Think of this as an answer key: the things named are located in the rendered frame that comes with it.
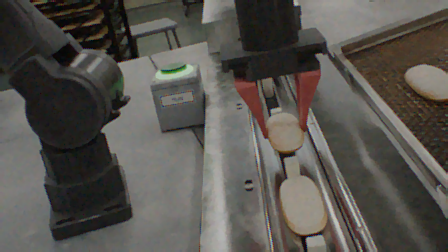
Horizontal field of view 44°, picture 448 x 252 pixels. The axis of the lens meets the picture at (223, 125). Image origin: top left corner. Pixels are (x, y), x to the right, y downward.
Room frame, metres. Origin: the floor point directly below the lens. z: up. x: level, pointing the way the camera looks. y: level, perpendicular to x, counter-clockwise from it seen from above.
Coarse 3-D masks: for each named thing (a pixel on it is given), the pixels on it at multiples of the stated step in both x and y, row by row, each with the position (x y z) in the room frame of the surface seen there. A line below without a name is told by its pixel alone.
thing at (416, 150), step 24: (408, 24) 0.72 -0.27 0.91; (432, 24) 0.71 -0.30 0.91; (360, 48) 0.72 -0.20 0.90; (384, 48) 0.69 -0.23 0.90; (408, 48) 0.66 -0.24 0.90; (432, 48) 0.63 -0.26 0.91; (384, 72) 0.61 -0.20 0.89; (384, 120) 0.49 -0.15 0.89; (408, 120) 0.47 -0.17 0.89; (432, 120) 0.45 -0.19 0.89; (408, 144) 0.41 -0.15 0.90; (432, 168) 0.37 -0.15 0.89
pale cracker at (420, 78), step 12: (408, 72) 0.56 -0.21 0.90; (420, 72) 0.55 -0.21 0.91; (432, 72) 0.53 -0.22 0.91; (444, 72) 0.53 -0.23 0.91; (408, 84) 0.55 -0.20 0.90; (420, 84) 0.52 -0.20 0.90; (432, 84) 0.51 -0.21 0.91; (444, 84) 0.50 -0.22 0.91; (432, 96) 0.49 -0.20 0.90; (444, 96) 0.48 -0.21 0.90
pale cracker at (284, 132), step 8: (272, 120) 0.56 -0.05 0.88; (280, 120) 0.55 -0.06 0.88; (288, 120) 0.55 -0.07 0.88; (296, 120) 0.55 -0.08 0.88; (272, 128) 0.54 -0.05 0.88; (280, 128) 0.53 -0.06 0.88; (288, 128) 0.53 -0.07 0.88; (296, 128) 0.53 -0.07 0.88; (272, 136) 0.52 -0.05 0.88; (280, 136) 0.51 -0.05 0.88; (288, 136) 0.51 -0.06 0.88; (296, 136) 0.51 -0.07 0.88; (272, 144) 0.51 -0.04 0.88; (280, 144) 0.50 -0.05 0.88; (288, 144) 0.50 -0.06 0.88; (296, 144) 0.49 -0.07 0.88; (280, 152) 0.49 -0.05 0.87; (288, 152) 0.49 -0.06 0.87
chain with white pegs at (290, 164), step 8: (264, 80) 0.76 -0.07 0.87; (264, 88) 0.76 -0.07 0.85; (272, 88) 0.76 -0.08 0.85; (264, 96) 0.79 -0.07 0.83; (272, 96) 0.76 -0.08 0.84; (272, 104) 0.73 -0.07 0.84; (272, 112) 0.62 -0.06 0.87; (280, 112) 0.62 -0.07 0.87; (288, 160) 0.48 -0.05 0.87; (296, 160) 0.48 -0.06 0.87; (288, 168) 0.48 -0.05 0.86; (296, 168) 0.48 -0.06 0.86; (288, 176) 0.48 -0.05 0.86; (304, 240) 0.39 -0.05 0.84; (312, 240) 0.34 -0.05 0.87; (320, 240) 0.34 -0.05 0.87; (304, 248) 0.38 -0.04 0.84; (312, 248) 0.34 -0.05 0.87; (320, 248) 0.34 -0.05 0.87
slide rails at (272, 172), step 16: (272, 80) 0.80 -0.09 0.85; (288, 96) 0.72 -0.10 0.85; (288, 112) 0.66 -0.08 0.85; (256, 128) 0.63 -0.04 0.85; (304, 144) 0.55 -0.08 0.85; (272, 160) 0.53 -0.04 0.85; (304, 160) 0.51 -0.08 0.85; (272, 176) 0.49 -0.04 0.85; (320, 176) 0.47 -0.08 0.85; (272, 192) 0.46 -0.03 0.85; (320, 192) 0.44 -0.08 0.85; (272, 208) 0.43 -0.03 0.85; (336, 208) 0.41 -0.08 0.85; (272, 224) 0.41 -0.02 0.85; (336, 224) 0.39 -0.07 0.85; (288, 240) 0.38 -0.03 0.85; (336, 240) 0.37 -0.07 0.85
